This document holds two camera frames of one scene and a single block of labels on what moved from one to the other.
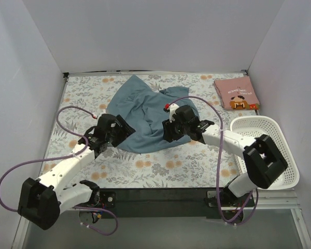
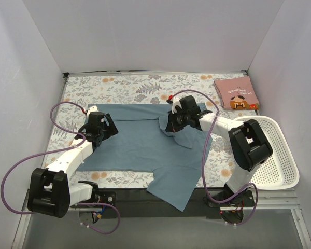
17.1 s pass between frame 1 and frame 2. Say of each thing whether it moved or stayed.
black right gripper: moved
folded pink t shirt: stayed
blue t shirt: moved
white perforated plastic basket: stayed
